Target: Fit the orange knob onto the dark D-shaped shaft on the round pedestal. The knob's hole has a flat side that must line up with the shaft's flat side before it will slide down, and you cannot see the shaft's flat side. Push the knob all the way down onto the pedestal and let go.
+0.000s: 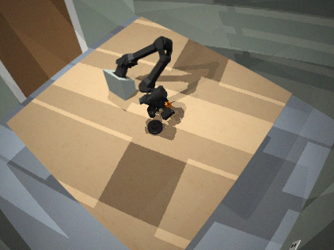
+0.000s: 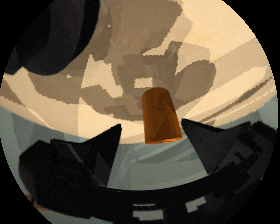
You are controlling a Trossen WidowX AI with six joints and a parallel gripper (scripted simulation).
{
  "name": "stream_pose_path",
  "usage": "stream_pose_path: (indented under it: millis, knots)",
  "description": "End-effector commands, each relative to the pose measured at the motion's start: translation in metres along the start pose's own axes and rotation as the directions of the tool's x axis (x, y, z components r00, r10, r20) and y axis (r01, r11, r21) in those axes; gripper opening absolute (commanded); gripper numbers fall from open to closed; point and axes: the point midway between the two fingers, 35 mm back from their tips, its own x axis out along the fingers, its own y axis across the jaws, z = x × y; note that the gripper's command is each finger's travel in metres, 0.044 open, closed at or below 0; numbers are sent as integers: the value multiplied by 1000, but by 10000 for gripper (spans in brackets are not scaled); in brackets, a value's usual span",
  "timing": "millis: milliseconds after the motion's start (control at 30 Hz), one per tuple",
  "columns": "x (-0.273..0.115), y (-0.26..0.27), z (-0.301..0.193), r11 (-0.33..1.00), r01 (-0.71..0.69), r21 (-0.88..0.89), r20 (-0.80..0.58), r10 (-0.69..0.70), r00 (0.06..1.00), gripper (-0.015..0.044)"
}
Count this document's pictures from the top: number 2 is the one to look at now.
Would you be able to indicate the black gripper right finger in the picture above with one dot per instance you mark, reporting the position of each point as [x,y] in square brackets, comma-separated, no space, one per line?
[212,143]

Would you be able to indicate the orange knob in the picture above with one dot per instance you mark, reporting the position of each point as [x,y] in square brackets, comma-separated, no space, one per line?
[160,120]

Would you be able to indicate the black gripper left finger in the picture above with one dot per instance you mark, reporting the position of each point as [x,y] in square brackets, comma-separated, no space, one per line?
[96,154]

